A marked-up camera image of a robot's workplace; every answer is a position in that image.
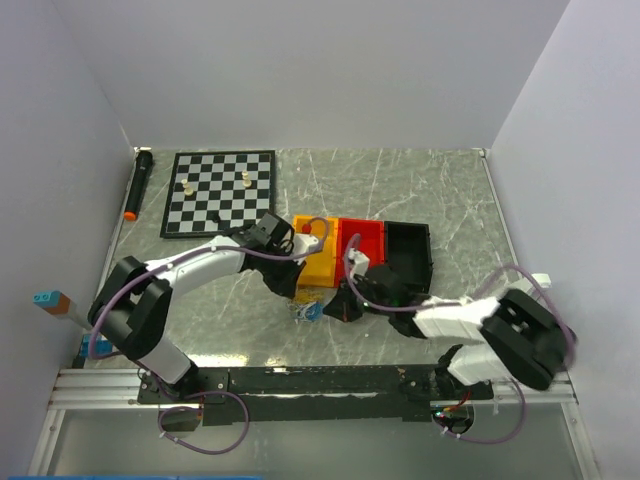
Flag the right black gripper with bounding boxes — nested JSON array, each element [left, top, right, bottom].
[[323, 274, 394, 323]]

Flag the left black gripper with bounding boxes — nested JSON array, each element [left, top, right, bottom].
[[258, 246, 306, 298]]

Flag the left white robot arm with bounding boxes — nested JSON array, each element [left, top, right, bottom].
[[88, 213, 320, 402]]

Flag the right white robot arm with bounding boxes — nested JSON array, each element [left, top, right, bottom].
[[323, 265, 577, 399]]

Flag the black plastic bin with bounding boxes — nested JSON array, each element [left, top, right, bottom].
[[384, 221, 433, 293]]

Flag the red plastic bin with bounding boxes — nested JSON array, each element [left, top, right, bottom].
[[334, 217, 386, 285]]

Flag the cream chess piece right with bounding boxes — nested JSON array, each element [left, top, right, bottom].
[[241, 171, 252, 188]]

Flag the cream chess piece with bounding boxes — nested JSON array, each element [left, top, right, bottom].
[[241, 171, 252, 188], [181, 179, 194, 196]]

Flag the yellow plastic bin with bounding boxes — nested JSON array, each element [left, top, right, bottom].
[[293, 215, 339, 288]]

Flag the black white chessboard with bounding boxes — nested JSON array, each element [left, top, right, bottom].
[[160, 150, 276, 239]]

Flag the cream chess piece left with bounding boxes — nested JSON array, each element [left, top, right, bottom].
[[181, 179, 194, 196]]

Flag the black marker orange cap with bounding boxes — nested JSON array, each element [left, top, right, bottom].
[[123, 150, 154, 222]]

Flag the white scanner device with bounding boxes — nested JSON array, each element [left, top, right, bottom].
[[514, 273, 552, 294]]

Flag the blue toy brick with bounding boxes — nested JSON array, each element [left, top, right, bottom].
[[79, 334, 113, 358]]

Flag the blue brown toy block stick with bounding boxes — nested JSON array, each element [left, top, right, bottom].
[[32, 290, 92, 331]]

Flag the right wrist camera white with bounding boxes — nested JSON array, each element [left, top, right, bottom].
[[346, 248, 370, 277]]

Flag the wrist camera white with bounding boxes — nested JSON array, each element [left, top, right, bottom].
[[292, 233, 320, 256], [346, 248, 370, 277]]

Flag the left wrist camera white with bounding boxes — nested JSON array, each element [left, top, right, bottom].
[[292, 233, 320, 256]]

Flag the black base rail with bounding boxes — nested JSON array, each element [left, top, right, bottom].
[[137, 364, 494, 426]]

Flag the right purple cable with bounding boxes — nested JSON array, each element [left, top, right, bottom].
[[341, 233, 576, 445]]

